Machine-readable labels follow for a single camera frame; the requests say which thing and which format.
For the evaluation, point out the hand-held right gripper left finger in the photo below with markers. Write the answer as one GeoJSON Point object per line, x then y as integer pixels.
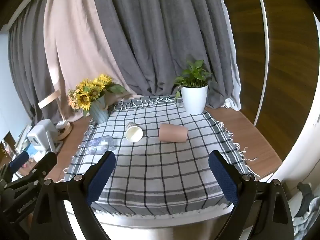
{"type": "Point", "coordinates": [100, 180]}

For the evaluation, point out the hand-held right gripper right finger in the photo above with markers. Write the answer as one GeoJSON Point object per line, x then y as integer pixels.
{"type": "Point", "coordinates": [223, 180]}

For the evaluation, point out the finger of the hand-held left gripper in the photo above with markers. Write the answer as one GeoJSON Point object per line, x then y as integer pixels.
{"type": "Point", "coordinates": [18, 161]}
{"type": "Point", "coordinates": [42, 166]}

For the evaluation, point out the white paper cup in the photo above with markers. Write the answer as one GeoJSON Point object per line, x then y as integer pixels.
{"type": "Point", "coordinates": [134, 133]}

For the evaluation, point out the pink paper cup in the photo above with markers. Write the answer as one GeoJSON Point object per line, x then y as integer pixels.
{"type": "Point", "coordinates": [173, 132]}

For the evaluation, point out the white box-shaped device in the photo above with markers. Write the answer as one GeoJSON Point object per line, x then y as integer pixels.
{"type": "Point", "coordinates": [41, 135]}

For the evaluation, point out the clear plastic bottle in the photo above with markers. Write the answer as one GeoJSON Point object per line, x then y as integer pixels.
{"type": "Point", "coordinates": [100, 145]}

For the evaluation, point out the round wooden stand base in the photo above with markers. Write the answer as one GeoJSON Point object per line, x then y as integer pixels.
{"type": "Point", "coordinates": [66, 131]}

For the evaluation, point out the checkered tablecloth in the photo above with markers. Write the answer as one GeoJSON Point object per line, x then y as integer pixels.
{"type": "Point", "coordinates": [162, 180]}

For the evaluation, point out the light wooden strip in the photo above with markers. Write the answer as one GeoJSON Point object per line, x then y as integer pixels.
{"type": "Point", "coordinates": [48, 100]}

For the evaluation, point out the dark grey cloth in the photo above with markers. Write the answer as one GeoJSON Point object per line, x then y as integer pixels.
{"type": "Point", "coordinates": [305, 197]}

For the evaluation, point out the sunflower bouquet in ribbed vase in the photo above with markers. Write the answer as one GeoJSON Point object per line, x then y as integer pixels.
{"type": "Point", "coordinates": [91, 95]}

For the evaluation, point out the green plant in white pot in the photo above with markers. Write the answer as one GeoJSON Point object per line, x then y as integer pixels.
{"type": "Point", "coordinates": [194, 97]}

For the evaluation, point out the wide white curved panel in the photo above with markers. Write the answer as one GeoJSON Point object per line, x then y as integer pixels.
{"type": "Point", "coordinates": [300, 135]}

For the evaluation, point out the striped grey cloth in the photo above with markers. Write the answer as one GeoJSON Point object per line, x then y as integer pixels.
{"type": "Point", "coordinates": [308, 220]}

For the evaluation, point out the grey curtain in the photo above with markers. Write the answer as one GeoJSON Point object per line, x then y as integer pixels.
{"type": "Point", "coordinates": [27, 67]}
{"type": "Point", "coordinates": [165, 35]}

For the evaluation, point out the pink curtain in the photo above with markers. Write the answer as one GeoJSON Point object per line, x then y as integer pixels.
{"type": "Point", "coordinates": [75, 55]}

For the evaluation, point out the thin white curved frame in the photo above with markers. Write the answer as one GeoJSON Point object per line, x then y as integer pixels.
{"type": "Point", "coordinates": [267, 55]}

